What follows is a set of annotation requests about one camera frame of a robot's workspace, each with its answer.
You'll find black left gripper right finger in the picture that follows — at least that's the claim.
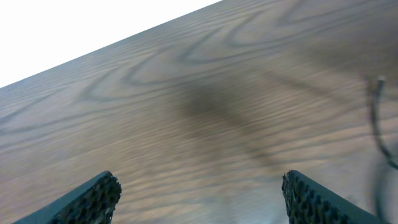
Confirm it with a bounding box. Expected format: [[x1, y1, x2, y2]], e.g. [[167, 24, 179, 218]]
[[282, 170, 385, 224]]

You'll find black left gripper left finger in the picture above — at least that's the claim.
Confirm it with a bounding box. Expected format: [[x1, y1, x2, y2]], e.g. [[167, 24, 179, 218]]
[[14, 171, 122, 224]]

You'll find black cable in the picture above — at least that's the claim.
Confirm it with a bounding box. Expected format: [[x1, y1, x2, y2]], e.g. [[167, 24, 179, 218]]
[[366, 75, 398, 224]]

